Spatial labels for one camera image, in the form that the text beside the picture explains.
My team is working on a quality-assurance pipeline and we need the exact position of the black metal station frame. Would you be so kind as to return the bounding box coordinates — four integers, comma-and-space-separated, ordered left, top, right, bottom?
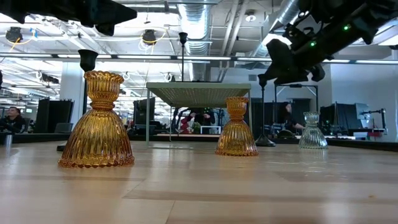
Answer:
273, 83, 319, 133

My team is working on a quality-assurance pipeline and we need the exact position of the black curtain panel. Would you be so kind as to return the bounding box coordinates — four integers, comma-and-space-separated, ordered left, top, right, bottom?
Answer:
320, 102, 358, 134

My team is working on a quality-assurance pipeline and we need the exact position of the linear ceiling light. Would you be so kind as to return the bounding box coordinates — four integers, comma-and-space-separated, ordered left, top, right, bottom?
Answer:
0, 53, 271, 62
322, 58, 398, 65

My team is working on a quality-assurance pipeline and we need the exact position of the black ceiling cable reel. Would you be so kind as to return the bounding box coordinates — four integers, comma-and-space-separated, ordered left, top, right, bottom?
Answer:
5, 26, 24, 43
142, 29, 158, 46

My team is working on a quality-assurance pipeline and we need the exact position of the person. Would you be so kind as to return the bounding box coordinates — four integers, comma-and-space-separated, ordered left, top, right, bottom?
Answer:
180, 107, 217, 134
0, 106, 28, 134
279, 101, 306, 131

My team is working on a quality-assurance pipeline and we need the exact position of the white rack frame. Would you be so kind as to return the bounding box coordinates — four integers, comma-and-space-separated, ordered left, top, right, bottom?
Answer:
200, 125, 222, 135

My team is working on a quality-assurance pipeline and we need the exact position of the black metal candlestick holder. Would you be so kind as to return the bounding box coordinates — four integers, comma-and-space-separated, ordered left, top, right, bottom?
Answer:
77, 49, 100, 125
254, 73, 277, 147
178, 31, 188, 83

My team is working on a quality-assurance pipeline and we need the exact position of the green perforated metal shelf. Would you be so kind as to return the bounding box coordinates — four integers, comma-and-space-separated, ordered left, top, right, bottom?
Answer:
145, 82, 252, 147

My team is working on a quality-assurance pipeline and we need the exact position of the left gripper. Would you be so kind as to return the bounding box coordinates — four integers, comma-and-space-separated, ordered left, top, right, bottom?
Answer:
74, 0, 138, 37

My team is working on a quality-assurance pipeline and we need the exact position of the amber glass candle holder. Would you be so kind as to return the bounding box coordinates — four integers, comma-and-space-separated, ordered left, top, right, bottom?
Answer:
215, 96, 259, 157
57, 70, 136, 169

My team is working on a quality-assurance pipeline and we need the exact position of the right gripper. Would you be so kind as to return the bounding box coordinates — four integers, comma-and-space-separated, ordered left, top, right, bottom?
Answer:
266, 12, 335, 85

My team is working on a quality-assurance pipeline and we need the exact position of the clear glass candle holder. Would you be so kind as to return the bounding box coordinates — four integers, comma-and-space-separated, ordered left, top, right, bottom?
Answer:
298, 111, 328, 149

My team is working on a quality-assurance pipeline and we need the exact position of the black partition panel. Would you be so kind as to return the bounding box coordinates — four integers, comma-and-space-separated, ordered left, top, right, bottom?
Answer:
35, 98, 75, 134

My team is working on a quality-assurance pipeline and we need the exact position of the silver ventilation duct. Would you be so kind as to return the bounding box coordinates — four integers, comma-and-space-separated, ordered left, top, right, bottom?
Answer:
177, 2, 213, 82
262, 0, 301, 34

